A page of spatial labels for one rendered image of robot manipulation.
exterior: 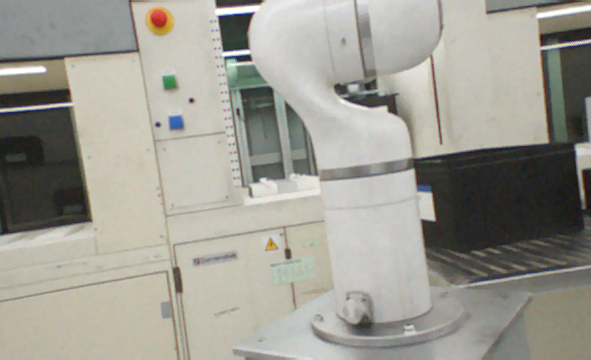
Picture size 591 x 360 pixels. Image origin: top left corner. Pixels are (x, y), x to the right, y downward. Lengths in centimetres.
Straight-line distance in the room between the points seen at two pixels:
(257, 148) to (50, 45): 108
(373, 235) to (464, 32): 93
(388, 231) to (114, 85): 91
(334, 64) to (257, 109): 163
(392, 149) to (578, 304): 115
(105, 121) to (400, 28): 90
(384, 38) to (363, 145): 12
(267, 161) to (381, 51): 163
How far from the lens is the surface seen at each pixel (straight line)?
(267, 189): 152
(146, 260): 135
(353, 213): 60
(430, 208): 105
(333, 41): 61
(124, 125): 134
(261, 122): 223
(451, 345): 60
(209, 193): 133
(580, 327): 170
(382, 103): 160
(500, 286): 83
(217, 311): 137
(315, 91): 61
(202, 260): 134
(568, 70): 220
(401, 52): 62
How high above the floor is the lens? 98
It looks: 3 degrees down
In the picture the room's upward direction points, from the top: 8 degrees counter-clockwise
